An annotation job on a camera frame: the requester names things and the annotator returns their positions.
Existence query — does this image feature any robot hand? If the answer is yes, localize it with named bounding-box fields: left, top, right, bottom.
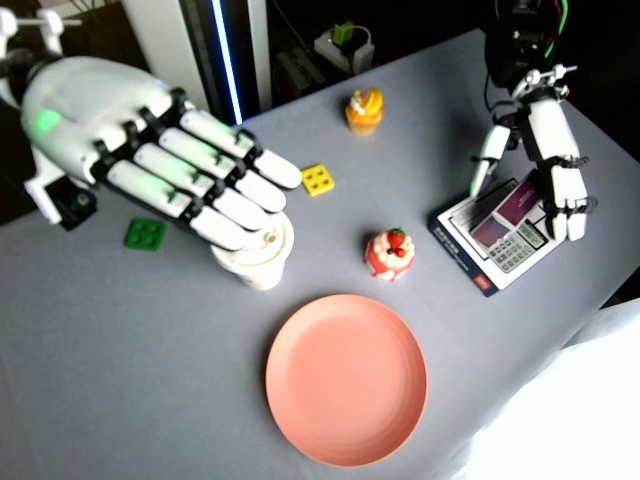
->
left=468, top=96, right=599, bottom=243
left=19, top=54, right=304, bottom=251

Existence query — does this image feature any white calculator print box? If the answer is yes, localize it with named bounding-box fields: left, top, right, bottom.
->
left=427, top=168, right=591, bottom=298

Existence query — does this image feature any white cup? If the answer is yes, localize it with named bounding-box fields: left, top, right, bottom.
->
left=209, top=212, right=296, bottom=292

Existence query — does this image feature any pink round plate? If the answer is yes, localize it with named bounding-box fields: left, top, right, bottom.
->
left=264, top=293, right=429, bottom=469

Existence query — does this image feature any white pillar with blue light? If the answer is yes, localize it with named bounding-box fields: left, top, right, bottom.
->
left=119, top=0, right=274, bottom=126

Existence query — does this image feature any green toy block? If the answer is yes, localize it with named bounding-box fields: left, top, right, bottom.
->
left=123, top=218, right=168, bottom=252

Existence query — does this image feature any orange toy cupcake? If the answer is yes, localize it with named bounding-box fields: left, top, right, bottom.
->
left=344, top=87, right=385, bottom=136

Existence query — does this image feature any strawberry toy cake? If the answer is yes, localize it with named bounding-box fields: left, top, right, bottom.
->
left=363, top=227, right=416, bottom=282

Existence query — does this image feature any green plug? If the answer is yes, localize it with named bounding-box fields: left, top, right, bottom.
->
left=332, top=20, right=357, bottom=47

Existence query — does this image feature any yellow toy block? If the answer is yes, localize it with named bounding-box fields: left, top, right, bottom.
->
left=301, top=163, right=337, bottom=197

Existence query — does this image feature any grey table cloth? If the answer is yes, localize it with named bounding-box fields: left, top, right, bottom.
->
left=0, top=27, right=640, bottom=480

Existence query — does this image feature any white robot body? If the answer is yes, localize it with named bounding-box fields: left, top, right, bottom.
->
left=457, top=297, right=640, bottom=480

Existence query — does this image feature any black and white wrist camera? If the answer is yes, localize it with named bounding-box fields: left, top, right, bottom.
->
left=23, top=149, right=99, bottom=232

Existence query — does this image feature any red cable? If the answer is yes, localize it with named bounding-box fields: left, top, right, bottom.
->
left=544, top=0, right=564, bottom=46

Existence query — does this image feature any green cable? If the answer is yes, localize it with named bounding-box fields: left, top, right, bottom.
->
left=547, top=0, right=571, bottom=59

